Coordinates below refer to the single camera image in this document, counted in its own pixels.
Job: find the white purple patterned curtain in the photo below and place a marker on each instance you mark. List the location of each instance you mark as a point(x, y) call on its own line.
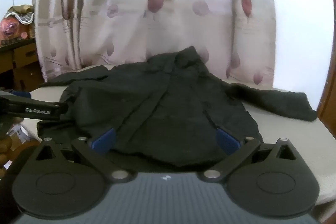
point(157, 8)

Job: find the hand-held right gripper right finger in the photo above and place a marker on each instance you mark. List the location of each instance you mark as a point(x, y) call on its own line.
point(227, 142)

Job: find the wooden cabinet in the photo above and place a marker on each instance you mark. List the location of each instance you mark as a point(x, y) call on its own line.
point(22, 64)

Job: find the brown wooden board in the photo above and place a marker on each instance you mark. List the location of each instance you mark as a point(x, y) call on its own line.
point(329, 69)

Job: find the scattered white papers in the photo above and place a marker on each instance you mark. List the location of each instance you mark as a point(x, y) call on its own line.
point(22, 133)

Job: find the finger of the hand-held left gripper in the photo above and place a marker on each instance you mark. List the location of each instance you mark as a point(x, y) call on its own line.
point(23, 94)

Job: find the black jacket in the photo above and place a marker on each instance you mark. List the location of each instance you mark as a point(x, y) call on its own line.
point(170, 103)

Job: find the floral patterned cloth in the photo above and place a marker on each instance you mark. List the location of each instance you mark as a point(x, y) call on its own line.
point(15, 24)

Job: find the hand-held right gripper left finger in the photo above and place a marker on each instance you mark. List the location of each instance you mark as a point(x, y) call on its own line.
point(103, 142)

